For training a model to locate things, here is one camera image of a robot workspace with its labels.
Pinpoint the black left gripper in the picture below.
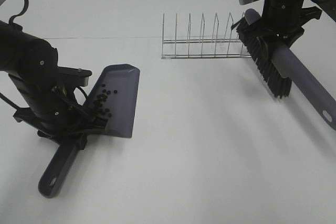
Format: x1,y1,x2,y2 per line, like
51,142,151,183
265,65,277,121
12,74,107,150

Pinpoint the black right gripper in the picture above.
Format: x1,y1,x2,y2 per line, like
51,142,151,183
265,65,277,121
249,0,322,56

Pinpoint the pile of coffee beans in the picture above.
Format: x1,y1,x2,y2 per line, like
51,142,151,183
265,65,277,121
92,83,118,119

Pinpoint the purple plastic dustpan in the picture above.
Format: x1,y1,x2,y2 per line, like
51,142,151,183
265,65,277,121
38,64,140,198

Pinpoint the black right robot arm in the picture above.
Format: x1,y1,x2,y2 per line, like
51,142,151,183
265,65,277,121
254,0,322,60

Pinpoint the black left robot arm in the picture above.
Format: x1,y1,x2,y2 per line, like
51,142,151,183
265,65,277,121
1,22,105,150

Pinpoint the metal wire dish rack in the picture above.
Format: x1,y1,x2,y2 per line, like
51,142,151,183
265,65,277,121
161,13,250,59

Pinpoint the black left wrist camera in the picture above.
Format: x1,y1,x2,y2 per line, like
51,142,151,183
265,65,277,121
58,67,92,87

